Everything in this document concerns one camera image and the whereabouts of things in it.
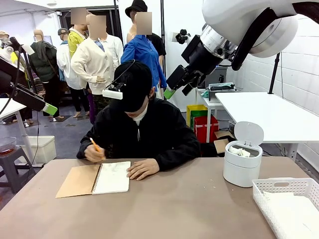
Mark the mannequin grey cap white shirt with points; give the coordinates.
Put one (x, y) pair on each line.
(63, 59)

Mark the teal cloth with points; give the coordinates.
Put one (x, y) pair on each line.
(205, 94)

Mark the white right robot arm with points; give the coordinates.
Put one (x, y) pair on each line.
(236, 15)

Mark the grey stool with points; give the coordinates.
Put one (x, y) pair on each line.
(10, 159)

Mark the green bag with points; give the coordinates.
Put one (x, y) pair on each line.
(199, 113)

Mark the person's black jacket torso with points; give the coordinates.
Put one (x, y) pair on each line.
(159, 124)

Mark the mannequin in yellow shirt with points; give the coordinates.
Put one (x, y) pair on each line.
(73, 42)

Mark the person's left forearm black sleeve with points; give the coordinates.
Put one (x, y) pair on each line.
(179, 156)

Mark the mannequin in cream cardigan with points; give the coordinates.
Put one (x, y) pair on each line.
(94, 59)

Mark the white floor storage bin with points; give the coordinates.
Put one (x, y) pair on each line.
(45, 149)

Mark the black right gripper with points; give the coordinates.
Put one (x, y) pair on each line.
(199, 57)

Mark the small white side table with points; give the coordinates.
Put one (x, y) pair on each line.
(211, 103)

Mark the brown cardboard box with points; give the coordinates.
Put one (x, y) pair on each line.
(220, 145)

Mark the black light stand pole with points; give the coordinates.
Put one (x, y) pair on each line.
(162, 25)

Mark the person's left hand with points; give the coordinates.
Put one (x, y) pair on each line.
(144, 169)

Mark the white head-mounted camera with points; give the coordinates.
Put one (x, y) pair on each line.
(112, 94)

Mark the white lidded trash bin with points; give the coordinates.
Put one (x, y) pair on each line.
(239, 171)

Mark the yellow bag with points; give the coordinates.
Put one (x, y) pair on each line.
(190, 112)

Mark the grey box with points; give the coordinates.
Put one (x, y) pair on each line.
(214, 82)

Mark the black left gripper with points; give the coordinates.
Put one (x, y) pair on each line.
(10, 74)

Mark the black baseball cap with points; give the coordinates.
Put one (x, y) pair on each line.
(137, 84)

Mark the grey tray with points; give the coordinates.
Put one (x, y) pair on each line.
(213, 95)

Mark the mannequin in dark puffer vest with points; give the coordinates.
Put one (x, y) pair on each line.
(42, 67)

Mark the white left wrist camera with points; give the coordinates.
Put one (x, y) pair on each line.
(28, 49)

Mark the white perforated plastic basket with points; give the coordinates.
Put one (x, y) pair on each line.
(261, 206)

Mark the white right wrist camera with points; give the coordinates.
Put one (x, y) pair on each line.
(183, 36)

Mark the spiral notebook brown cover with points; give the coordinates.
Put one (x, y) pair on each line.
(112, 179)

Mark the flat white paper stack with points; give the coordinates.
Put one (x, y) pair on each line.
(294, 216)

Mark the red and yellow crates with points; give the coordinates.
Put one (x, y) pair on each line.
(202, 129)

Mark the black tripod on table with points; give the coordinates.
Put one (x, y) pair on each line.
(273, 74)

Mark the person's right hand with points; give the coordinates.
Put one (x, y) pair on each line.
(96, 154)

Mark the mannequin beige hat yellow scarf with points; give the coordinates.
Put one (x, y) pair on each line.
(3, 33)

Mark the mannequin in blue shirt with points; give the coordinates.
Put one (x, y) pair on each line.
(142, 52)

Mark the black bucket hat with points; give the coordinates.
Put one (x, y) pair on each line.
(137, 6)

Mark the large white table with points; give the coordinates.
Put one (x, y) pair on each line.
(261, 117)

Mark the white table with leg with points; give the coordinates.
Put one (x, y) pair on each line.
(13, 107)

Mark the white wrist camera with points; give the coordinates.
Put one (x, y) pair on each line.
(28, 49)
(183, 36)

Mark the clear red bowl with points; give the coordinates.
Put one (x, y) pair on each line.
(7, 147)

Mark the mannequin in black tee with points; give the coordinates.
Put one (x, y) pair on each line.
(157, 43)

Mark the person's right forearm black sleeve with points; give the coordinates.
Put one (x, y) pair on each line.
(83, 149)

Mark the orange pencil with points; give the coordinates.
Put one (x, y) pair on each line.
(93, 143)

